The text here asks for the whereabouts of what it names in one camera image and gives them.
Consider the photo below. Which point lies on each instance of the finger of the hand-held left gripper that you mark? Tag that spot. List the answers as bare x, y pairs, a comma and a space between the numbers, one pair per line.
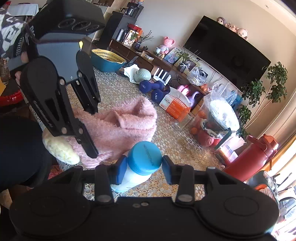
91, 99
89, 147

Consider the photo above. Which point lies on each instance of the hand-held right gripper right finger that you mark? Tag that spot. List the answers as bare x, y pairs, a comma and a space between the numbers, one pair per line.
167, 170

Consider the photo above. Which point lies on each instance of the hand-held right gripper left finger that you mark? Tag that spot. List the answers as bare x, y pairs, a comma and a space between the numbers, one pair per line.
119, 171

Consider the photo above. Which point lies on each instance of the white bottle with blue cap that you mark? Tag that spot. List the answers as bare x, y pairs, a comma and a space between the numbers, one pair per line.
144, 157

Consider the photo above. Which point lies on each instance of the pale green plush toy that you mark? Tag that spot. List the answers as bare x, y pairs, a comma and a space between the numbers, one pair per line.
60, 148

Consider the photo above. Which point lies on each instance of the pink fluffy towel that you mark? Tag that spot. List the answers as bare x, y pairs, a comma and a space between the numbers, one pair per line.
120, 132

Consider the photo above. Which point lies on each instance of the person's left forearm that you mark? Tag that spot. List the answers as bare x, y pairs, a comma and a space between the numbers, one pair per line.
9, 30

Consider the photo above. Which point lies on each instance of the person's left hand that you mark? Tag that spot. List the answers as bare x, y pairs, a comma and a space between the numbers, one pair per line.
23, 57

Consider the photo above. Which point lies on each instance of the patterned lace tablecloth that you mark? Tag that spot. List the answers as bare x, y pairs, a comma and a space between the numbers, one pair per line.
175, 143

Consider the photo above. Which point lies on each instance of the blue plastic basin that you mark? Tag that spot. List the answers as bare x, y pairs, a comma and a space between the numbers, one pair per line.
104, 66

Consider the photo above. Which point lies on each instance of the white cloth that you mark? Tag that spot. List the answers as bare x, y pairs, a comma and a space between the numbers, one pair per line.
129, 73

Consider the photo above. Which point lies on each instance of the yellow plastic colander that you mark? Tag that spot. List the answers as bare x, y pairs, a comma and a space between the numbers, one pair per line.
108, 55

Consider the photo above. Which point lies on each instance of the black cabinet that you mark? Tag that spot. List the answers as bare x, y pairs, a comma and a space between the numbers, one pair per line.
113, 27

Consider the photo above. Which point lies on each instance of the clear drinking glass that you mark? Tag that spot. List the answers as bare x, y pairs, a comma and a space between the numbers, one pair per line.
182, 122

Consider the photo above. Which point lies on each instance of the clear container with oranges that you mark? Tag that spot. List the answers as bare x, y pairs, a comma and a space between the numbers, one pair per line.
205, 136

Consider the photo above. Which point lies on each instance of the blue dumbbell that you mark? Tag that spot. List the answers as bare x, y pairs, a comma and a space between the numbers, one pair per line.
145, 86
159, 94

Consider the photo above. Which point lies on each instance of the green ceramic pot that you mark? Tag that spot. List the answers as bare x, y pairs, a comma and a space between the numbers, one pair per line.
143, 76

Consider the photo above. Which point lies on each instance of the wooden television console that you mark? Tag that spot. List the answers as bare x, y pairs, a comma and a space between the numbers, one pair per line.
129, 54

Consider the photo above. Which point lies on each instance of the orange tissue box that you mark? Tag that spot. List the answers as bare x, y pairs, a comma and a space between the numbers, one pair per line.
175, 105

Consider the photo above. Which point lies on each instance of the patterned gift bag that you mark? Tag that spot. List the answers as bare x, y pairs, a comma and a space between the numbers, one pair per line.
129, 38

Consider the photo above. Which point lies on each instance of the black coffee machine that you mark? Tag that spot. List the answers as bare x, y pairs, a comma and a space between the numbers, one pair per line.
133, 8

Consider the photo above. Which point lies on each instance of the dark clothing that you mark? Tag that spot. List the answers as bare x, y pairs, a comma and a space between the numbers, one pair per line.
18, 150

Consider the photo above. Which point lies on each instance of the white router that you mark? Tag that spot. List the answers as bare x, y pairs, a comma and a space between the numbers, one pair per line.
161, 74

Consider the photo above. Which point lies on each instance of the red water bottle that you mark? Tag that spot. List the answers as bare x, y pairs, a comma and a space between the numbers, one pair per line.
245, 160

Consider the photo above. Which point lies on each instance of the pot with dry twigs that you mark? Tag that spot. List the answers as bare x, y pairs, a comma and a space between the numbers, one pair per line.
143, 40

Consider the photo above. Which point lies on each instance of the red glossy object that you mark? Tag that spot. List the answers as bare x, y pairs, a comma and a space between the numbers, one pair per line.
9, 98

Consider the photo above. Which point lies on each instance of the small metal cup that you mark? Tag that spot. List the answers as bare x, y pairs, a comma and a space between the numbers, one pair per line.
157, 51

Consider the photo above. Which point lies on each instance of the pile of small oranges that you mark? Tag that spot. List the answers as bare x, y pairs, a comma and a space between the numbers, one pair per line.
204, 87

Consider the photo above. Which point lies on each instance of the blue photo print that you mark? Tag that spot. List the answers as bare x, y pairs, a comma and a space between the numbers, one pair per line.
172, 55

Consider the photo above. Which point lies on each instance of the pink bear figure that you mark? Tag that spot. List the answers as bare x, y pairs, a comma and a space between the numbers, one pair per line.
167, 45

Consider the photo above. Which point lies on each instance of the large clear plastic bag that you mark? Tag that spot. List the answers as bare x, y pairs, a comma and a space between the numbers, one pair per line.
220, 90

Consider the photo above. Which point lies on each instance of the plastic bag with dark items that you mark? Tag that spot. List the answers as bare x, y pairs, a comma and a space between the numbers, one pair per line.
195, 76

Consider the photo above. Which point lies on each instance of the small potted plant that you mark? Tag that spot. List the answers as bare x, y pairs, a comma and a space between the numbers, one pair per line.
183, 64

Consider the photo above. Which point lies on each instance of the tall green houseplant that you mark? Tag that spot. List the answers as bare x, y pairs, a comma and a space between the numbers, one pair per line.
254, 90

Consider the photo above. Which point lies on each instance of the black television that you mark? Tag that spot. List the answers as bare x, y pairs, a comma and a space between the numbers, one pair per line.
222, 48

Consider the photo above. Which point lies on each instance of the brown plush toy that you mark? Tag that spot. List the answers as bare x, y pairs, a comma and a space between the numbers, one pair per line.
222, 21

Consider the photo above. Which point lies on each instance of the pink plush toy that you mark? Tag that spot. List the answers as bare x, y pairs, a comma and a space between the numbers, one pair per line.
232, 27
242, 33

